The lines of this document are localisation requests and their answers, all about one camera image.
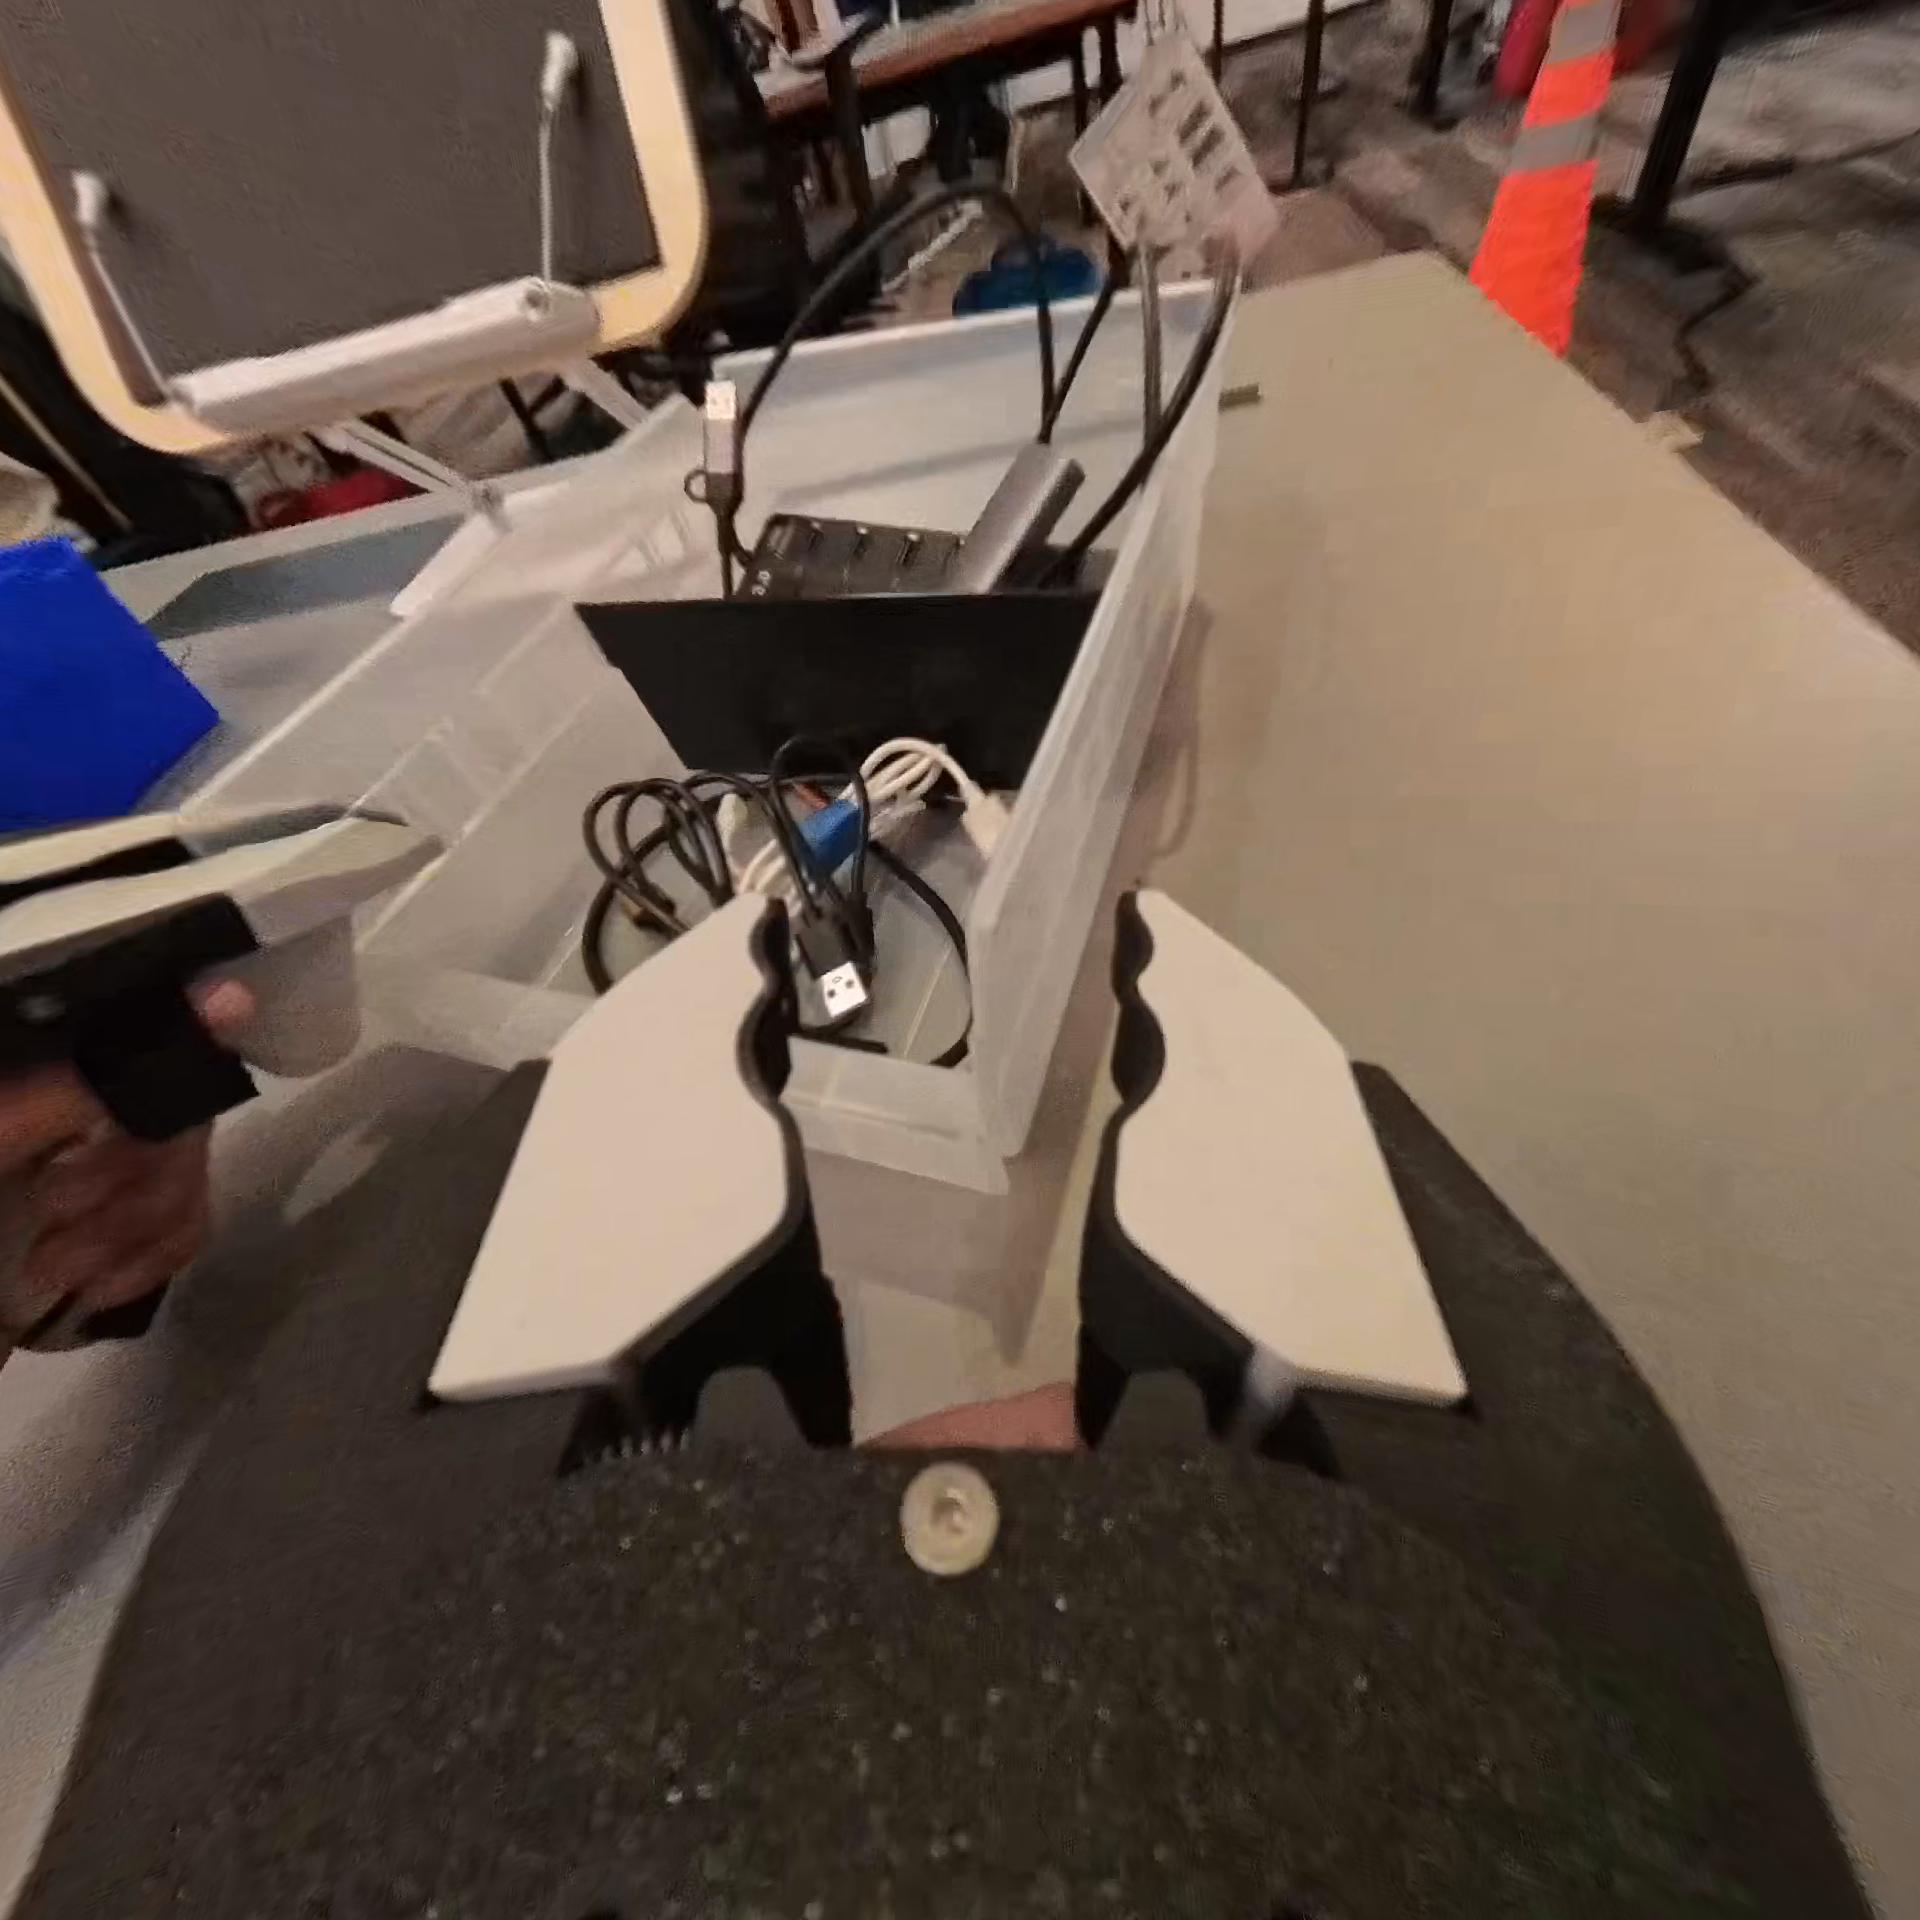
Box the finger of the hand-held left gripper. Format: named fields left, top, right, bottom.
left=0, top=832, right=449, bottom=966
left=0, top=802, right=411, bottom=890

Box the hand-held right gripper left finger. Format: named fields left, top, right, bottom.
left=427, top=894, right=822, bottom=1404

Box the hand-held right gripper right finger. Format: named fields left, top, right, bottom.
left=1076, top=888, right=1473, bottom=1412

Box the blue plastic bin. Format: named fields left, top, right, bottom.
left=0, top=535, right=225, bottom=837

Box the clear plastic bin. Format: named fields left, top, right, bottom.
left=181, top=276, right=1251, bottom=1201

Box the white cable bundle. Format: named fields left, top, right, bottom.
left=717, top=733, right=1020, bottom=909

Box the black usb hub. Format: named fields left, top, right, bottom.
left=733, top=512, right=974, bottom=601

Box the grey usb hub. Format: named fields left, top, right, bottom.
left=961, top=454, right=1091, bottom=593

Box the grey desk pad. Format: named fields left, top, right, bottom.
left=143, top=558, right=452, bottom=644

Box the grey desk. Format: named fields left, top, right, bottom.
left=0, top=252, right=1920, bottom=1920

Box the person's left hand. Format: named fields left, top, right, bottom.
left=0, top=977, right=260, bottom=1352

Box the wooden board with dark panel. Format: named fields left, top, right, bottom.
left=0, top=0, right=711, bottom=460

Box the blue box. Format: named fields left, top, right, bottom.
left=953, top=245, right=1109, bottom=318

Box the wooden table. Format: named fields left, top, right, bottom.
left=756, top=0, right=1143, bottom=121

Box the orange reflective barrier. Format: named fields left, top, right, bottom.
left=1467, top=0, right=1627, bottom=359

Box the printed paper sign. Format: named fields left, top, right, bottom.
left=1069, top=30, right=1280, bottom=270

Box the black cable with grey plug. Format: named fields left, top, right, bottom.
left=683, top=181, right=1061, bottom=600

